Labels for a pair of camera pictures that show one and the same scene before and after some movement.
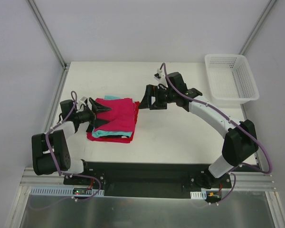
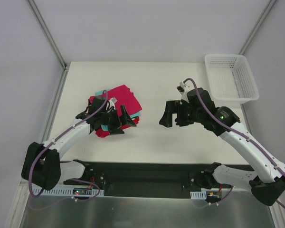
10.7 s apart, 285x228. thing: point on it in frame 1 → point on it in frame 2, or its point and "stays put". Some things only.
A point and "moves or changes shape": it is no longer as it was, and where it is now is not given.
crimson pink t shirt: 121,117 moves or changes shape
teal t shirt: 97,134 → 104,92
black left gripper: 91,115 → 118,119
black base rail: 149,180 stays put
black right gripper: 153,97 → 178,114
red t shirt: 117,140 → 101,133
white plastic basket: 230,79 stays put
